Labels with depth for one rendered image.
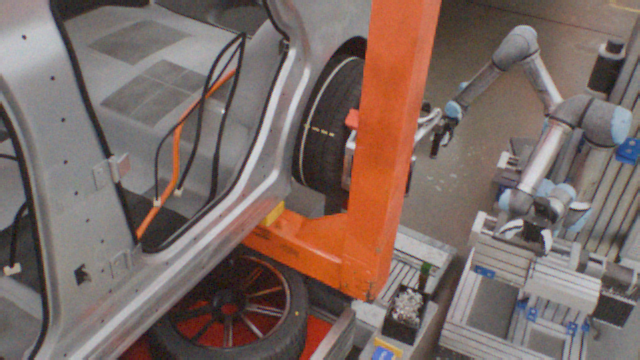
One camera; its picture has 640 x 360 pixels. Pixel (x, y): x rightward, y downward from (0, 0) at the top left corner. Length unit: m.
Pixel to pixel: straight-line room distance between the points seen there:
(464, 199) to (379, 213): 1.82
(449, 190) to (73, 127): 2.87
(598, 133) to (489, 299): 1.20
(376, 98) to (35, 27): 1.01
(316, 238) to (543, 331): 1.20
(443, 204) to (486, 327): 1.13
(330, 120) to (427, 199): 1.47
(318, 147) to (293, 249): 0.45
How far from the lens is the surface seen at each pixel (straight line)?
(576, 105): 2.36
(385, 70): 2.02
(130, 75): 3.09
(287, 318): 2.63
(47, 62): 1.65
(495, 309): 3.23
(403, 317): 2.61
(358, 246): 2.49
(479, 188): 4.23
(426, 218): 3.91
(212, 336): 2.88
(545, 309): 3.22
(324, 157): 2.76
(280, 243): 2.73
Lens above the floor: 2.55
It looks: 39 degrees down
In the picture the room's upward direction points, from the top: 5 degrees clockwise
